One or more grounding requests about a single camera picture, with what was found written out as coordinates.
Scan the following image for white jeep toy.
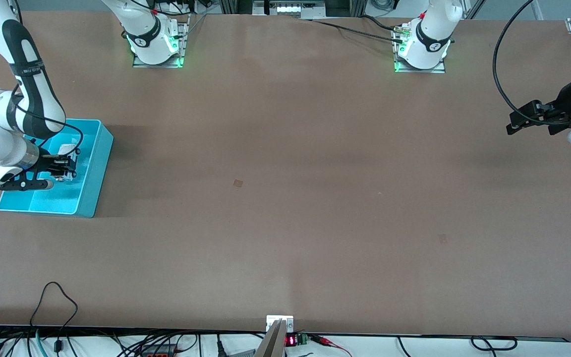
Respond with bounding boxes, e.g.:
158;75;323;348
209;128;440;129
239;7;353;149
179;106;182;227
57;143;80;182

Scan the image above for cyan plastic bin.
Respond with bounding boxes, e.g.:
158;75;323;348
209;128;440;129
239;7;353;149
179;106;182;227
0;119;114;219

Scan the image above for white socket strip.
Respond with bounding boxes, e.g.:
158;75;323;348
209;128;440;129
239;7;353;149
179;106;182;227
276;2;317;15

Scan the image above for grey aluminium bar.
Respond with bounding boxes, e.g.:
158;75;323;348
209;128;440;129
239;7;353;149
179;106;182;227
255;320;286;357

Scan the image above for red clip leads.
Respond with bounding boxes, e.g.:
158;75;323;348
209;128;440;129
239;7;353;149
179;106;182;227
310;335;353;357

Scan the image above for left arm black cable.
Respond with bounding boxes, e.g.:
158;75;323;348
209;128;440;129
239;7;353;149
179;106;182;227
493;0;564;124

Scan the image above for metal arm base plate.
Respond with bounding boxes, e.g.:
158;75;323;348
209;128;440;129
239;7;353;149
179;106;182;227
392;25;447;74
132;14;190;69

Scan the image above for teal cable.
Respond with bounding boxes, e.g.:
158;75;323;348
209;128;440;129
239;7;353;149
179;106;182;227
34;329;49;357

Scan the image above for thin black looped cable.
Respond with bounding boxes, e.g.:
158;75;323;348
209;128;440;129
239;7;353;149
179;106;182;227
29;282;79;354

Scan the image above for black cable to arm base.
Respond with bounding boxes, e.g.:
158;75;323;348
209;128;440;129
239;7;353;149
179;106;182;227
359;15;405;33
310;19;405;44

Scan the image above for black cable bundle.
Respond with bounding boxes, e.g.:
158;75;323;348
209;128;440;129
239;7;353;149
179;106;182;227
0;327;266;357

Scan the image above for black cable cluster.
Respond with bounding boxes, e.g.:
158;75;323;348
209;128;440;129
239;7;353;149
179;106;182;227
149;0;214;15

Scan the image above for black coiled floor cable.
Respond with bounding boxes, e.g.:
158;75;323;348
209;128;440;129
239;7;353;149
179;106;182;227
397;336;518;357

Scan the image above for aluminium frame structure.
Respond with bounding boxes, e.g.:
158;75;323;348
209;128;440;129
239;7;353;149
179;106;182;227
219;0;368;20

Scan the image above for white bracket plate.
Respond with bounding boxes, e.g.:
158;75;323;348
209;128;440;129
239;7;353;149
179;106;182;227
266;315;294;332

